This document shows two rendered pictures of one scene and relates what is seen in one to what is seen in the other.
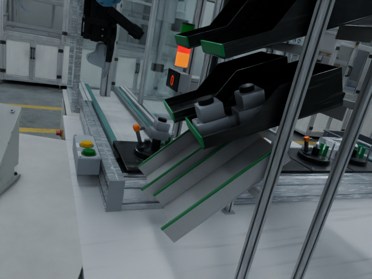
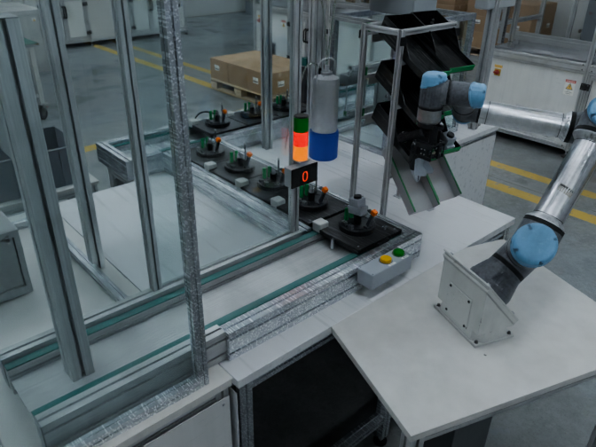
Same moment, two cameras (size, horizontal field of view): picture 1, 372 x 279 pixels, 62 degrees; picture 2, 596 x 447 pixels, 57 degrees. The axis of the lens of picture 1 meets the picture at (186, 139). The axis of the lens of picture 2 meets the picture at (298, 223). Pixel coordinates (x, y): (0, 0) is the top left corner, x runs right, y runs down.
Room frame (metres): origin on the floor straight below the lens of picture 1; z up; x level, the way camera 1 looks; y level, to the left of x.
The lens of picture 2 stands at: (1.71, 1.78, 1.98)
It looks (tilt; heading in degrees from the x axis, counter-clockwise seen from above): 29 degrees down; 254
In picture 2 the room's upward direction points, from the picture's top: 1 degrees clockwise
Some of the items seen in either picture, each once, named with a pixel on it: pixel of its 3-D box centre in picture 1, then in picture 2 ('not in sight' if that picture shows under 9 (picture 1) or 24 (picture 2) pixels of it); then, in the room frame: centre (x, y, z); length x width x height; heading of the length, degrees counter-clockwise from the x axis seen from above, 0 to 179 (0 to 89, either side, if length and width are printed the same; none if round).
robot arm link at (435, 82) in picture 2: not in sight; (434, 90); (0.85, 0.27, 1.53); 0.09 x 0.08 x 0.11; 146
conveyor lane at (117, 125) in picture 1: (137, 139); (293, 265); (1.27, 0.21, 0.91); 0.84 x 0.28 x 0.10; 26
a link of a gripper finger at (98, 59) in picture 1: (99, 61); (425, 168); (0.84, 0.27, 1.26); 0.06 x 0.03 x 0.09; 116
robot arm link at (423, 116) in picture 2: not in sight; (429, 114); (0.85, 0.27, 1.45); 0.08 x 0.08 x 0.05
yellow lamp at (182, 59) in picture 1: (182, 59); (300, 152); (1.22, 0.07, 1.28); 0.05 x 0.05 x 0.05
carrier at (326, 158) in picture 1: (315, 150); not in sight; (1.32, -0.57, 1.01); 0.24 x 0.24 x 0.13; 26
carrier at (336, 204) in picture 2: not in sight; (310, 194); (1.11, -0.13, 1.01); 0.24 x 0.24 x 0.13; 26
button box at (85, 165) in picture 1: (85, 153); (384, 267); (0.97, 0.33, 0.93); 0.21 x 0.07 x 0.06; 26
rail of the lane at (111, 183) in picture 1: (96, 138); (333, 284); (1.17, 0.36, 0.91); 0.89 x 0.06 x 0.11; 26
